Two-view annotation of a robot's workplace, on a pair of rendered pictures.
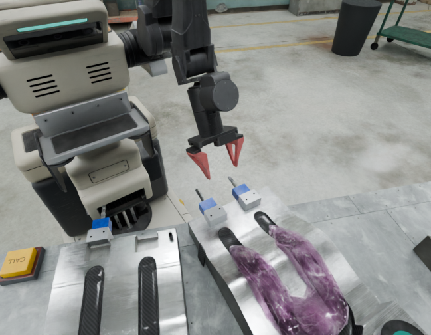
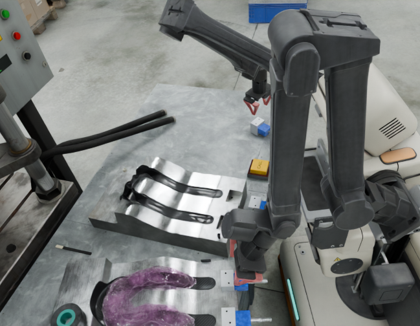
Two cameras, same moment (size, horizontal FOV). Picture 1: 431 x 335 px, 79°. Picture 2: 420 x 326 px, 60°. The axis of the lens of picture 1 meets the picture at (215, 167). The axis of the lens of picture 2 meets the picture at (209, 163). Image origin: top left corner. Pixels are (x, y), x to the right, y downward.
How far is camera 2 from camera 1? 0.88 m
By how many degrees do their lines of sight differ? 78
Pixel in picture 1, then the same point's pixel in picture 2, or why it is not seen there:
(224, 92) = (227, 222)
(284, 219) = not seen: outside the picture
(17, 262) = (257, 165)
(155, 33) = (323, 182)
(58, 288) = (219, 178)
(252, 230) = (200, 305)
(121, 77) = not seen: hidden behind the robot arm
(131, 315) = (184, 207)
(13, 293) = (244, 167)
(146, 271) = (204, 219)
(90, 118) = not seen: hidden behind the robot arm
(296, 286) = (139, 300)
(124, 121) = (322, 202)
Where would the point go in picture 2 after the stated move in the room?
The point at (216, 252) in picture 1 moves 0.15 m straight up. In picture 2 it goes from (197, 268) to (190, 242)
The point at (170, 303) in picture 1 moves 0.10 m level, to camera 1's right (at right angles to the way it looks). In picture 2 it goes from (178, 226) to (161, 251)
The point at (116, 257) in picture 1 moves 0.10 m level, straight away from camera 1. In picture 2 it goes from (222, 204) to (252, 198)
